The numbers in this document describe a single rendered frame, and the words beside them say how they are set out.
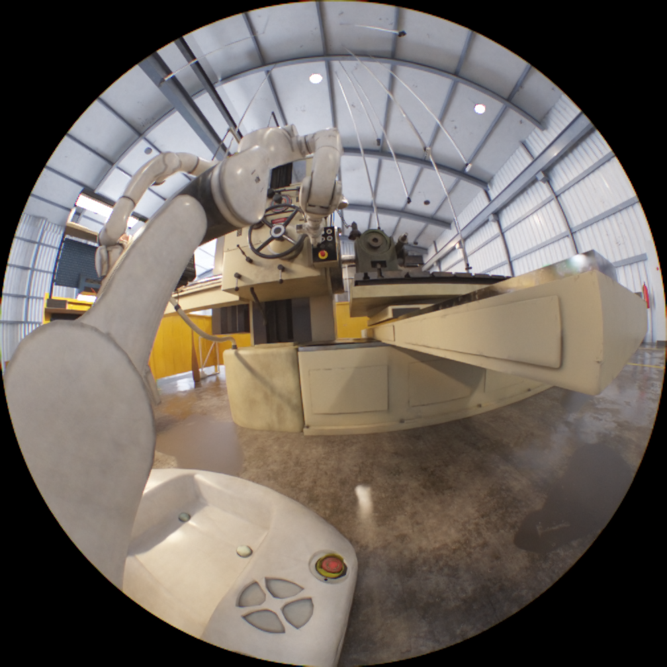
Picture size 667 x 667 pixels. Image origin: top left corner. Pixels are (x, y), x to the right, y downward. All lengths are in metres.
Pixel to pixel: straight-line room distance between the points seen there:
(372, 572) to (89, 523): 0.65
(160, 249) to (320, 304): 1.71
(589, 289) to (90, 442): 0.40
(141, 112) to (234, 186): 9.53
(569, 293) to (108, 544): 0.44
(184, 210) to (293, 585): 0.52
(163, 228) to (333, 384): 1.18
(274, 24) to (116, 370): 7.96
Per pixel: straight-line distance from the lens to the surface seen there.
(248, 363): 1.42
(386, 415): 1.37
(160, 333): 3.59
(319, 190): 0.52
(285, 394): 1.36
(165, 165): 0.70
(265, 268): 1.38
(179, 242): 0.30
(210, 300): 1.94
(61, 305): 1.87
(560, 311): 0.24
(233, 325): 2.21
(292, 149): 0.79
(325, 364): 1.25
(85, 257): 2.47
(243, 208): 0.38
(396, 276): 1.15
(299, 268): 1.30
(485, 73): 8.25
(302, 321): 1.90
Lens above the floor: 0.67
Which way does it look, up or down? level
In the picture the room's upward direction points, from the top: 4 degrees counter-clockwise
